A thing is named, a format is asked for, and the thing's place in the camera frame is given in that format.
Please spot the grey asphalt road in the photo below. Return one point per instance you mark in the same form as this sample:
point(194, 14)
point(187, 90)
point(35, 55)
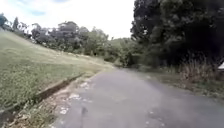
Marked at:
point(133, 100)

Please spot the row of distant trees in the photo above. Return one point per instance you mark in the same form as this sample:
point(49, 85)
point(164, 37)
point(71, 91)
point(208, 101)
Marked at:
point(73, 38)

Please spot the wood of dark trees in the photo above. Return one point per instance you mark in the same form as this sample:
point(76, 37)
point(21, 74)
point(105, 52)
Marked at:
point(180, 33)

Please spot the dirt gutter strip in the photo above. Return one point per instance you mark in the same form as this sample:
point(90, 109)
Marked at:
point(50, 108)

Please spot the concrete kerb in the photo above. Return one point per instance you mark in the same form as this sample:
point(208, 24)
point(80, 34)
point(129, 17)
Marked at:
point(40, 95)

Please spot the overgrown roadside verge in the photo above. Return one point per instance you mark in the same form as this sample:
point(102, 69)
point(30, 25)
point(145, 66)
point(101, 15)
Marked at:
point(190, 78)

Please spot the grass slope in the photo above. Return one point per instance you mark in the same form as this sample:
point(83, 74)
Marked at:
point(33, 70)

